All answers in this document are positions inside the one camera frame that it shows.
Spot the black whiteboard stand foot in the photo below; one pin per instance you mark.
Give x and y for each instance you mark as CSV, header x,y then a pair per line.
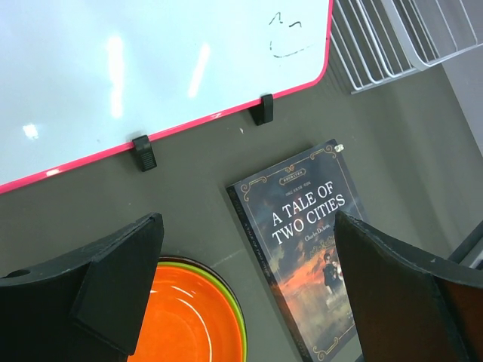
x,y
262,113
143,153

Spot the orange plate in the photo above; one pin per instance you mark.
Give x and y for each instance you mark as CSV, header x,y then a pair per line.
x,y
187,319

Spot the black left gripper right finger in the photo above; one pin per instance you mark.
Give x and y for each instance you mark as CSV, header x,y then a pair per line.
x,y
408,304

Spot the aluminium frame rail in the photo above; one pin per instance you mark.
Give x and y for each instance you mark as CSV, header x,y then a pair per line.
x,y
469,252

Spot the red floral plate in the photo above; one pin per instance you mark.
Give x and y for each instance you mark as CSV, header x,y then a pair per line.
x,y
195,266

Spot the Tale of Two Cities book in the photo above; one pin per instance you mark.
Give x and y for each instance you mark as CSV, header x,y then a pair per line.
x,y
288,212

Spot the white wire dish rack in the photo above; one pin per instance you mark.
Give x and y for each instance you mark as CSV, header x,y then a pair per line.
x,y
374,43

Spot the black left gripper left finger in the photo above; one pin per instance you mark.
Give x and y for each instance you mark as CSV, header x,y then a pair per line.
x,y
85,305

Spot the pink framed whiteboard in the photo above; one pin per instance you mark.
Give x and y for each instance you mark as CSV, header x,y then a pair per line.
x,y
80,80

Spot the lime green plate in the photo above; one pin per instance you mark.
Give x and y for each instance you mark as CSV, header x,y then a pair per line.
x,y
236,307

